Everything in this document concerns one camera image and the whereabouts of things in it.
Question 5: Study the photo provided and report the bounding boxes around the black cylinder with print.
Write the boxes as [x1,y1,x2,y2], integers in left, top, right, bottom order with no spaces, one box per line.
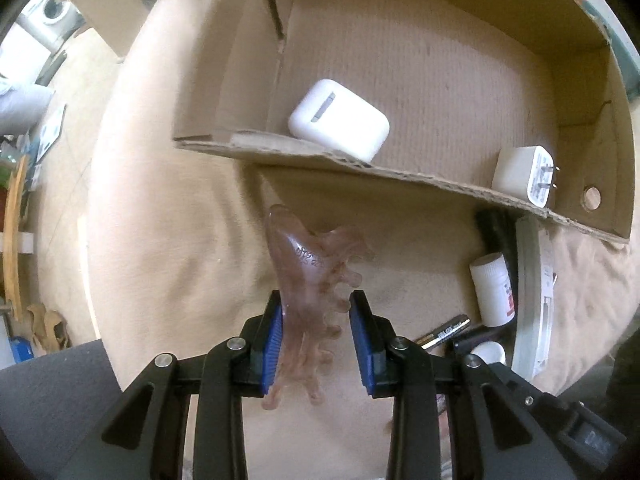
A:
[474,207,518,261]

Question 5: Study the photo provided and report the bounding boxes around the beige sofa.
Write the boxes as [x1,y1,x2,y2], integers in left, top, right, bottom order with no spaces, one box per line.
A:
[65,0,640,480]

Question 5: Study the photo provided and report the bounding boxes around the blue white booklet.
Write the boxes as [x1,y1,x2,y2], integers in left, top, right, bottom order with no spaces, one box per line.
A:
[37,105,68,153]

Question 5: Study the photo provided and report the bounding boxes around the white round cap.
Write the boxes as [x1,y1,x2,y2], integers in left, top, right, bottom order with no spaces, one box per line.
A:
[470,341,507,366]

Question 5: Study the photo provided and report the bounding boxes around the white charger plug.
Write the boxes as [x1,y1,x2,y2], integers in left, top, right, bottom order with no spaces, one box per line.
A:
[491,146,561,211]

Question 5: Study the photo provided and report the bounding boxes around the white grey round case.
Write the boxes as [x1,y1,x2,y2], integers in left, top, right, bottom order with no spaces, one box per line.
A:
[512,215,558,381]

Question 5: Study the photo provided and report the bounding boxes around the white earbuds case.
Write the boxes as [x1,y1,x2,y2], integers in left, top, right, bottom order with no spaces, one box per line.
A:
[287,78,391,165]

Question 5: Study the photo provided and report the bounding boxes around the white washing machine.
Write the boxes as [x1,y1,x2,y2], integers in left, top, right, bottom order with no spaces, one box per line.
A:
[20,0,86,51]

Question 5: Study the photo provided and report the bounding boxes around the curved wooden chair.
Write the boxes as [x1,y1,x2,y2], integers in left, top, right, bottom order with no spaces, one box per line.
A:
[2,152,36,321]

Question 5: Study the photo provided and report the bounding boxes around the cardboard box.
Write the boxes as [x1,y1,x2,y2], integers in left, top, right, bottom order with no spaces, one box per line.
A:
[172,0,633,246]

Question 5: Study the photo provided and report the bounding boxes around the white bag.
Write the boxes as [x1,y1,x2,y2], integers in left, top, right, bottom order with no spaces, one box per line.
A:
[0,77,56,133]

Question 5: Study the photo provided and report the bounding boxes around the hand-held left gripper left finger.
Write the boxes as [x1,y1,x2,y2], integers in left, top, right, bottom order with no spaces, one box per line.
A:
[100,289,288,480]

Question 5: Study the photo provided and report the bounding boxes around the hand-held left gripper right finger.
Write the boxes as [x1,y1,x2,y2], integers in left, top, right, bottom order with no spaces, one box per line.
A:
[348,290,538,480]

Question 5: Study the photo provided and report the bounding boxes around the tan carved object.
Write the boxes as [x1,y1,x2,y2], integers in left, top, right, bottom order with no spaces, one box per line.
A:
[27,302,71,356]

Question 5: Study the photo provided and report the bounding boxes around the gold black battery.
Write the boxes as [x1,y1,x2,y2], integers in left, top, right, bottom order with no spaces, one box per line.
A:
[415,314,472,351]

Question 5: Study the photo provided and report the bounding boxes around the white bottle red label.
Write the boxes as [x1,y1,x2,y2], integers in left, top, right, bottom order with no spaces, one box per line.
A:
[469,253,517,328]

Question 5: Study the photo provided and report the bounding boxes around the grey fabric seat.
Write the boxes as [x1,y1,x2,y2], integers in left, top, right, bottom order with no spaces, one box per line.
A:
[0,338,126,480]

